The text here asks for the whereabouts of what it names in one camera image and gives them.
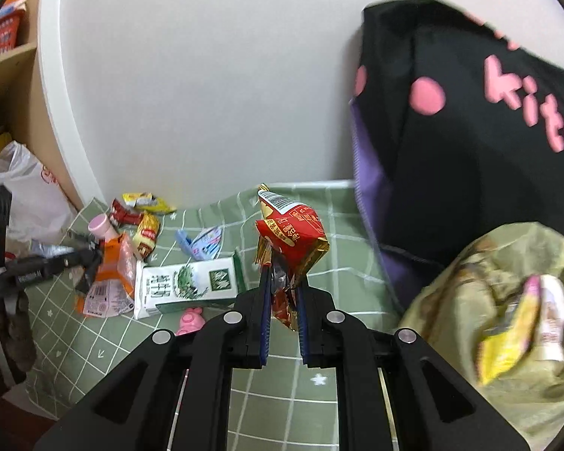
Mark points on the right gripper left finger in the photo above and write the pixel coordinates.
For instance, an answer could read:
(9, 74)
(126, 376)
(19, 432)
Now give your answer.
(171, 392)

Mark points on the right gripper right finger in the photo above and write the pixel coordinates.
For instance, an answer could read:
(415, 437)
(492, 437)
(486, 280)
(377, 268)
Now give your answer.
(395, 391)

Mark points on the orange snack bag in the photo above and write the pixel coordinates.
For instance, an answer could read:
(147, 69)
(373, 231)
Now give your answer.
(113, 290)

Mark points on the green white milk carton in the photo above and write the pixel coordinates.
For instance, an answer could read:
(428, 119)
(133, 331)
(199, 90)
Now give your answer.
(171, 288)

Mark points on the red gold snack wrapper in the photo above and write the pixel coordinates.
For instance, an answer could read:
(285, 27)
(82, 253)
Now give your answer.
(292, 240)

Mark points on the yellow-green trash bag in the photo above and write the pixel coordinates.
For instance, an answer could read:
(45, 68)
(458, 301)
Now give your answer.
(496, 314)

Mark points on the gloved left hand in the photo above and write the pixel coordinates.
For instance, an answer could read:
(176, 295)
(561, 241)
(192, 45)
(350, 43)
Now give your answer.
(17, 348)

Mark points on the white plastic bag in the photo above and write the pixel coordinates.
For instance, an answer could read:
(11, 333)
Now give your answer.
(39, 208)

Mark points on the pink toy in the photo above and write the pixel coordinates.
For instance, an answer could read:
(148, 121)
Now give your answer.
(191, 321)

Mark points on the pink cylindrical jar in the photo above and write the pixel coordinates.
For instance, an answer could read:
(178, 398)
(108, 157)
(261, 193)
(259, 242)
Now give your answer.
(101, 228)

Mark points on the green grid table cloth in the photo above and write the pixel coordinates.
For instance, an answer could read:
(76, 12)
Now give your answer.
(285, 405)

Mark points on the yellow red chip packet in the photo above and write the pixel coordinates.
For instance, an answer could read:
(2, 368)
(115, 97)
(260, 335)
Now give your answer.
(146, 233)

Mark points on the blue white paper wrapper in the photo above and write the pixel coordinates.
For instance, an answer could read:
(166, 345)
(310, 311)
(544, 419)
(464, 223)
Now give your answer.
(205, 246)

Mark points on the yellow snack wrapper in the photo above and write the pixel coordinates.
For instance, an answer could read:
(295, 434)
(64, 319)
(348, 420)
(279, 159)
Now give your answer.
(147, 202)

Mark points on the wooden shelf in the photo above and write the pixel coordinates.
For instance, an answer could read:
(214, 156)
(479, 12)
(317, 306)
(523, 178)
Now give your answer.
(22, 103)

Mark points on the black pink kitty bag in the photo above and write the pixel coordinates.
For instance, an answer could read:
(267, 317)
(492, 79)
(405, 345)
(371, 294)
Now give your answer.
(457, 130)

